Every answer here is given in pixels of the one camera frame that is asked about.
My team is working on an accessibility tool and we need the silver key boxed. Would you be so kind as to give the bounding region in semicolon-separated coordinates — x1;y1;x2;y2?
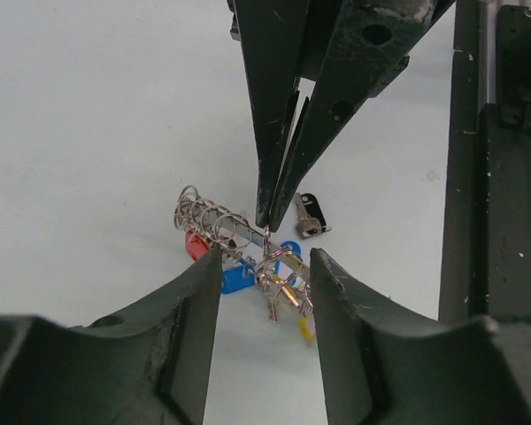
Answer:
293;192;332;239

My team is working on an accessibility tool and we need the large metal key organizer ring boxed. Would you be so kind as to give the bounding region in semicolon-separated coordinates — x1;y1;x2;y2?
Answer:
173;184;313;320

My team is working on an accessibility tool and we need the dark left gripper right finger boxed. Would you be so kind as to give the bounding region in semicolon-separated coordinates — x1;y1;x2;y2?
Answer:
311;249;531;424

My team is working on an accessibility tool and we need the red key tag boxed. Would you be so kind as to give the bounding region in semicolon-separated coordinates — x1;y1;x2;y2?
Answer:
184;230;210;261

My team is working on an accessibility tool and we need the blue key tag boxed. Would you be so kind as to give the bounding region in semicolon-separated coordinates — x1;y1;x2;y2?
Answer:
221;265;254;295

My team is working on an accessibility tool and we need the yellow key tag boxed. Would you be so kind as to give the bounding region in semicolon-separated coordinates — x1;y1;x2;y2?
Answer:
298;315;316;344

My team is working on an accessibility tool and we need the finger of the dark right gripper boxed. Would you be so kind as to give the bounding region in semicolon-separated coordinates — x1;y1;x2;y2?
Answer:
232;1;310;227
268;1;451;230

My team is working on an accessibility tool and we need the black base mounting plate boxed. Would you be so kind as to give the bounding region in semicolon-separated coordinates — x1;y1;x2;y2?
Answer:
438;1;531;324

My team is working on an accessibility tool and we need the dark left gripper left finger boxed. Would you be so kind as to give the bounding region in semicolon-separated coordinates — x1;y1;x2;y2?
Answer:
0;248;222;424

